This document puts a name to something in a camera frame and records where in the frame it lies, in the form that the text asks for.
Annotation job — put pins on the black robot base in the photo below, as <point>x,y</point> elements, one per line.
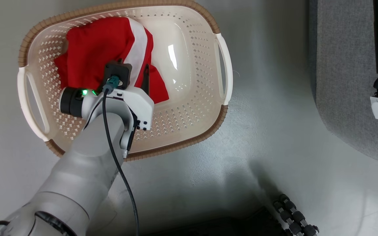
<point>225,227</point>

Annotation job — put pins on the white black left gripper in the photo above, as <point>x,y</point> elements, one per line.
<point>136,105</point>

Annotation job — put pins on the grey fabric sofa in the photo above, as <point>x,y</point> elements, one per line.
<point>346,82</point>

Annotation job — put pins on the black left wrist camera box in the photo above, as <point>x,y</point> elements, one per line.
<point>123,70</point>

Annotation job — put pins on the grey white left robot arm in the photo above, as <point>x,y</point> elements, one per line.
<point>77,180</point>

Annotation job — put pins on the red and white jersey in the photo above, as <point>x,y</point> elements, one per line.
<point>94,49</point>

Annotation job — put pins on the cream perforated laundry basket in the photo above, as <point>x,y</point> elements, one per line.
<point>189,98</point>

